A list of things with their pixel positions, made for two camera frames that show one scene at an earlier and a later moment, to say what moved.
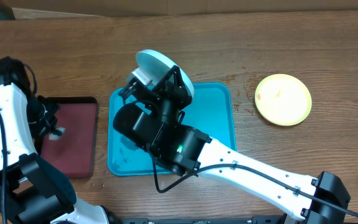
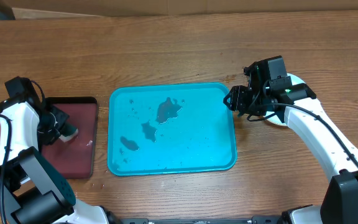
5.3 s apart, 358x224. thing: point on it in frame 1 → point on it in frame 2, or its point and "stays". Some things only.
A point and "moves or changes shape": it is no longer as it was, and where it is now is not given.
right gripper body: x=178 y=96 → x=250 y=102
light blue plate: x=155 y=65 → x=273 y=117
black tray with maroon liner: x=75 y=153 stays
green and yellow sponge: x=55 y=137 moves or changes shape
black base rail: x=255 y=219 stays
